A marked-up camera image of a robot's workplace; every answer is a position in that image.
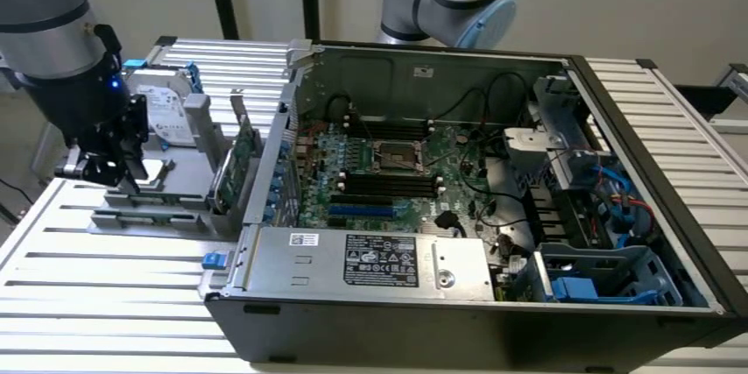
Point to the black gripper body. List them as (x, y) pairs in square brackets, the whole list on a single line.
[(82, 102)]

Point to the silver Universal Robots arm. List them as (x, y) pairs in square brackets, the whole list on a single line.
[(41, 19)]

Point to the blue expansion slot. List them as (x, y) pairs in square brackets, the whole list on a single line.
[(362, 209)]

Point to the black expansion slot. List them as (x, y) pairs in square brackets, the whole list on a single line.
[(362, 221)]

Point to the black RAM slot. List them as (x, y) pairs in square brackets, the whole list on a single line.
[(389, 116), (389, 133), (389, 122), (391, 193), (391, 181), (391, 176), (389, 128), (391, 188)]

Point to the silver CPU chip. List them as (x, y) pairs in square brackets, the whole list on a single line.
[(155, 170)]

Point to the grey parts rack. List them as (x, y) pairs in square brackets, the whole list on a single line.
[(199, 137)]

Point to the silver hard disk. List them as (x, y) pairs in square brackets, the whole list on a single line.
[(167, 111)]

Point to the green graphics card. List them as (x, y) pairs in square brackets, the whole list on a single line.
[(235, 164)]

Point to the blue disk carrier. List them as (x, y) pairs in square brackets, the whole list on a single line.
[(193, 78)]

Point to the blue case latch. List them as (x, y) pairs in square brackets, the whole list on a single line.
[(214, 260)]

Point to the silver power supply unit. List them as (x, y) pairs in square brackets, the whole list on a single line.
[(281, 269)]

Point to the metal CPU socket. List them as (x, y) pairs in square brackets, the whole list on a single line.
[(395, 156)]

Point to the green motherboard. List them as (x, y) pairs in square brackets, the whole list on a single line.
[(459, 181)]

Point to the black open PC case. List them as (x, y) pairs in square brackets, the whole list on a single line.
[(410, 330)]

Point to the metal disk bay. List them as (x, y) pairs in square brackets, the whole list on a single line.
[(555, 137)]

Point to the blue plastic connector block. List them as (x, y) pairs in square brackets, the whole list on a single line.
[(575, 290)]

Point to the grey plastic drive cage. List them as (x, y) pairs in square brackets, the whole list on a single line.
[(619, 269)]

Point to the aluminium profile bar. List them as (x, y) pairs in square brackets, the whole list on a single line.
[(731, 98)]

